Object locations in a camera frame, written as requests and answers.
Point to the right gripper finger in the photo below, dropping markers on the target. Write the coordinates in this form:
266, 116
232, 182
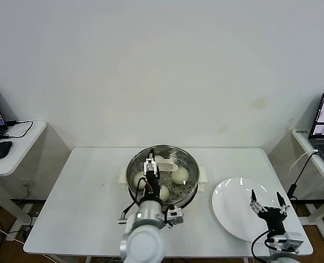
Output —
283, 205
256, 205

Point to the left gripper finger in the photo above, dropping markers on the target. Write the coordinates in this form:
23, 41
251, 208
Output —
146, 165
156, 170

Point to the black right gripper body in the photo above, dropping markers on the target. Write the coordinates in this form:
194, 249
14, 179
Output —
274, 219

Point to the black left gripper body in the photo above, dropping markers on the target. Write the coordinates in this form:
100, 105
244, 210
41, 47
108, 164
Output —
152, 186

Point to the white steamed baozi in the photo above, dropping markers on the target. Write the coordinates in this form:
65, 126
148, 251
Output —
180, 176
138, 180
164, 193

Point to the perforated stainless steamer basket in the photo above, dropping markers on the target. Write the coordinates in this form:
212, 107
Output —
189, 191

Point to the round white plate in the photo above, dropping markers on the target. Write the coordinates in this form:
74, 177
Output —
233, 208

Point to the white side table with mouse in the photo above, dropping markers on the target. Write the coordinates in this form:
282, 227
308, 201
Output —
22, 153

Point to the black computer mouse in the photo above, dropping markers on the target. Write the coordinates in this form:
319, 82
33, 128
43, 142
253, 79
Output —
2, 149

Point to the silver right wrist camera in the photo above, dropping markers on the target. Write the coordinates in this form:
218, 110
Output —
290, 241

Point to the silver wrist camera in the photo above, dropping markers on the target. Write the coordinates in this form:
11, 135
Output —
175, 215
290, 241

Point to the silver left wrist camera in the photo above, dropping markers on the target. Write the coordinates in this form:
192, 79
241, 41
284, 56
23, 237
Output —
175, 215

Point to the white wall socket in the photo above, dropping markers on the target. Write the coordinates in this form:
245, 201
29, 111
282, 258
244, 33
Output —
27, 183

